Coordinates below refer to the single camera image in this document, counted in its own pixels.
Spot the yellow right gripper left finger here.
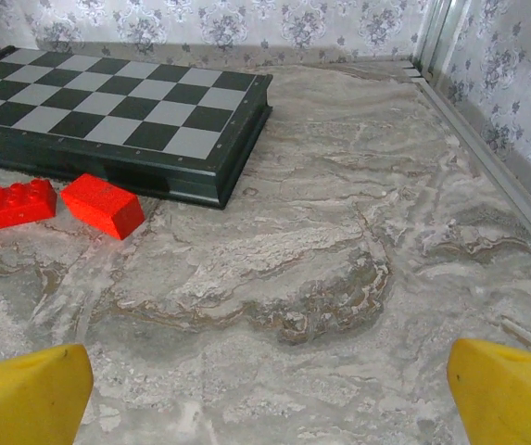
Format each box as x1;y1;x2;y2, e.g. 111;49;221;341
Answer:
0;342;95;445

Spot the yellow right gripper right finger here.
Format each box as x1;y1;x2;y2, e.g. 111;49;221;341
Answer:
446;337;531;445

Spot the red studded toy brick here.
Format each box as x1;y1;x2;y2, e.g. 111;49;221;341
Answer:
0;178;58;235

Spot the red smooth toy brick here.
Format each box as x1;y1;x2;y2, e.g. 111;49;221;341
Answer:
59;173;146;241

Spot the black grey folding chessboard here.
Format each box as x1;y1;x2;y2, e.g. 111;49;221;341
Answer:
0;44;274;210

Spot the aluminium side rail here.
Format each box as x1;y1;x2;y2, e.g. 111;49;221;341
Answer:
411;73;531;254

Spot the aluminium frame post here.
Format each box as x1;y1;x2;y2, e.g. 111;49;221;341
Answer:
412;0;474;87

